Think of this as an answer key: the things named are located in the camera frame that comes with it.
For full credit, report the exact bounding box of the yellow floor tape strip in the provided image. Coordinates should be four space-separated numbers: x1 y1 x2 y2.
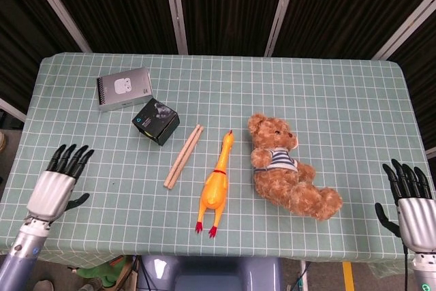
341 261 356 291

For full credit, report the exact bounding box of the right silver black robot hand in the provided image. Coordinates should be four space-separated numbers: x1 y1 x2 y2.
374 158 436 255

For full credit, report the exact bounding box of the grey earbuds packaging box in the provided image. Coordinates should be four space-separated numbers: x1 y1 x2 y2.
96 67 154 112

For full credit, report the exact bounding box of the wooden drumstick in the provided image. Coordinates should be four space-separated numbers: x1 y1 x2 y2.
163 124 201 188
168 126 204 190

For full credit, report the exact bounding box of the black cube box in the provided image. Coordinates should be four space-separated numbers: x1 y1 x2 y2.
131 97 181 147

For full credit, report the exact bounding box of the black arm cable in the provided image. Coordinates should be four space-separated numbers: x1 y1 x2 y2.
401 241 409 291

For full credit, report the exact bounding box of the green checked tablecloth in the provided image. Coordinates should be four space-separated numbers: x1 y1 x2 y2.
0 52 436 271

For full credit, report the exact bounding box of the brown teddy bear striped shirt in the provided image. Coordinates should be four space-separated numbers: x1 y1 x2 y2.
247 112 344 221

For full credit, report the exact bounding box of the blue-grey robot torso base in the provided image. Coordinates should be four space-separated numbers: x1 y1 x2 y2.
138 255 283 291

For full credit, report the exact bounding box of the metal table leg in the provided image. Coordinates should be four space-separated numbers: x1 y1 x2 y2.
298 260 309 291

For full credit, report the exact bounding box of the green plush toy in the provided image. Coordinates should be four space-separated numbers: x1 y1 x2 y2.
76 256 137 289

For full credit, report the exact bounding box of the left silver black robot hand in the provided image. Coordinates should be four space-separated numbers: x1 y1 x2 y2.
26 144 95 227

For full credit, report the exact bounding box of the white partition frame post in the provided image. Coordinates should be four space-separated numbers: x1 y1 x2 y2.
371 0 436 61
0 97 27 123
264 0 301 57
161 0 189 55
22 0 93 54

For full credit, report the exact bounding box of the yellow rubber chicken toy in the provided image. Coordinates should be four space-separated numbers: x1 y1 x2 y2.
195 129 236 239

